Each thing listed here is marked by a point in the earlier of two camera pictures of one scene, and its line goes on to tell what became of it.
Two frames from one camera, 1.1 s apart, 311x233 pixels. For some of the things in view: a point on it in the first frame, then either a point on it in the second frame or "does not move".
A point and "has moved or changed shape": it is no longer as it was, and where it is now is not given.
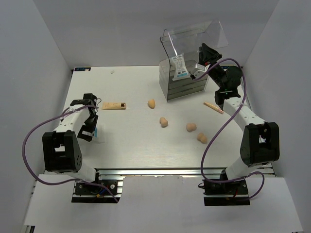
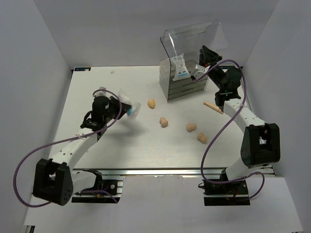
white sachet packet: [99, 133] has moved or changed shape
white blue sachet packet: [181, 71] does not move
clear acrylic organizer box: [182, 45] does not move
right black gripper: [208, 55] does not move
